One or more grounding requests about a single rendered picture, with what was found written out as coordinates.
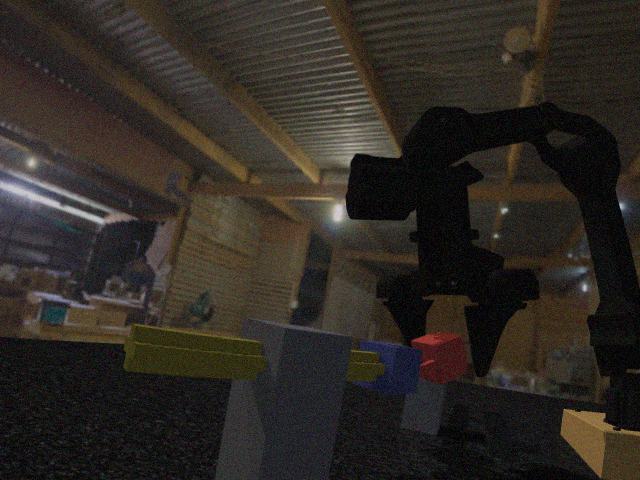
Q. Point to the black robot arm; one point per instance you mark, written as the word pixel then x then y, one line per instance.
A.
pixel 588 165

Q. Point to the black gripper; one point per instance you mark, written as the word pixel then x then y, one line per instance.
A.
pixel 444 255

